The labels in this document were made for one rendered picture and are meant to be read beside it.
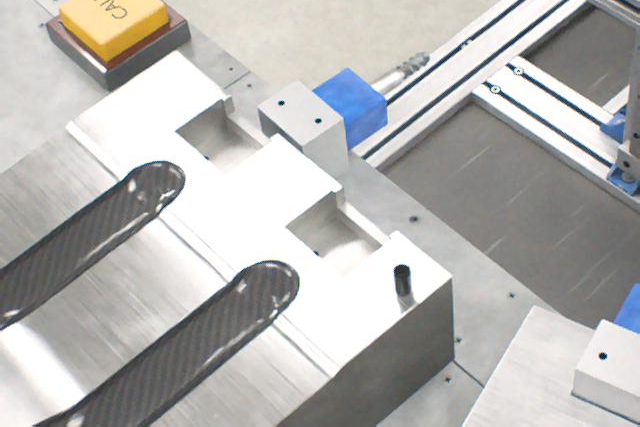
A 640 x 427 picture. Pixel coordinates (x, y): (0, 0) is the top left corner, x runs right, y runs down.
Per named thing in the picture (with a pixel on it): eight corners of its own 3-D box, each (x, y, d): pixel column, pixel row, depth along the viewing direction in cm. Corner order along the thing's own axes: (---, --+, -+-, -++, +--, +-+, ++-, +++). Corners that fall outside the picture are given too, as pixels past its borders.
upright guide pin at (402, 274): (403, 278, 73) (402, 259, 72) (416, 288, 73) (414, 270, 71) (390, 288, 73) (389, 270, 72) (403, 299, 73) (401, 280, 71)
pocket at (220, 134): (237, 130, 87) (228, 92, 84) (288, 173, 84) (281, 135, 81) (183, 168, 85) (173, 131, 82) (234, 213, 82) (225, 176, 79)
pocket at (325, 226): (345, 220, 81) (340, 183, 78) (403, 269, 78) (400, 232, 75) (290, 262, 79) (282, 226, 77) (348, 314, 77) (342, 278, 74)
